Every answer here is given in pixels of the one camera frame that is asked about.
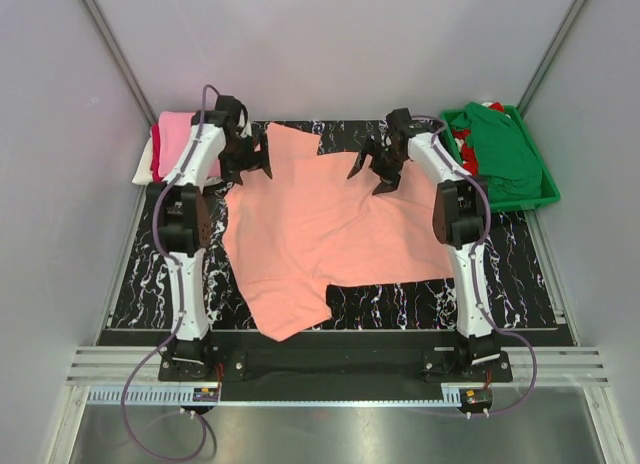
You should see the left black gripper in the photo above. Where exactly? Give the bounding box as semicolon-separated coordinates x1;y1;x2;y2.
220;133;272;185

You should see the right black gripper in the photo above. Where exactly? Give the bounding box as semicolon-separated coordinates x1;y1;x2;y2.
348;136;406;195

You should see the salmon pink t shirt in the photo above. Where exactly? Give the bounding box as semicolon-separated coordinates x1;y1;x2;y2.
223;123;453;341

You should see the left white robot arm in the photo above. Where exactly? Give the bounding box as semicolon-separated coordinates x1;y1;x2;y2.
147;95;273;380

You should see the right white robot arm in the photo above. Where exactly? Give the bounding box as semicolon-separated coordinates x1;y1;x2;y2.
348;108;500;381

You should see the light pink folded shirt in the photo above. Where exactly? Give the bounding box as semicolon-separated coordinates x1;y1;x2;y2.
154;111;194;182

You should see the red and white shirt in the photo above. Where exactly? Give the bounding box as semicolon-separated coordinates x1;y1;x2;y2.
452;128;479;176

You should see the white folded shirt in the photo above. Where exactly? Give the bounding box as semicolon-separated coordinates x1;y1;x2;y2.
132;137;185;186

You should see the green plastic bin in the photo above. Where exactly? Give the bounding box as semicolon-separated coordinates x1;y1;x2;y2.
440;104;560;212

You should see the green t shirt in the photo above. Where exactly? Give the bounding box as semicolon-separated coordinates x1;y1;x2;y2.
449;102;542;203

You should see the black marbled table mat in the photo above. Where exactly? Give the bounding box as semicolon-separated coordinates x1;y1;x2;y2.
106;121;558;331

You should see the left circuit board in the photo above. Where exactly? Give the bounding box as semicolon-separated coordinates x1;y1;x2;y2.
193;387;220;402

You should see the circuit board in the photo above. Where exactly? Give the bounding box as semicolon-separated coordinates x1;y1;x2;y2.
193;387;220;402
463;388;493;405

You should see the right circuit board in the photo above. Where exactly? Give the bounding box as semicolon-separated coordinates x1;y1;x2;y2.
463;388;493;405

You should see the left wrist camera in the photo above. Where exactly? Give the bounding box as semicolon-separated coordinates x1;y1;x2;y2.
236;104;252;138

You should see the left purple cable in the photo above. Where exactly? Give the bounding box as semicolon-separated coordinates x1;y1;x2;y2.
119;83;226;460

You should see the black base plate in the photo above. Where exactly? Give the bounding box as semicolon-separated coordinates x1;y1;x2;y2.
158;330;513;384

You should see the aluminium frame rail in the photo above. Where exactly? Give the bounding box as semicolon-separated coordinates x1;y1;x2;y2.
67;346;608;407

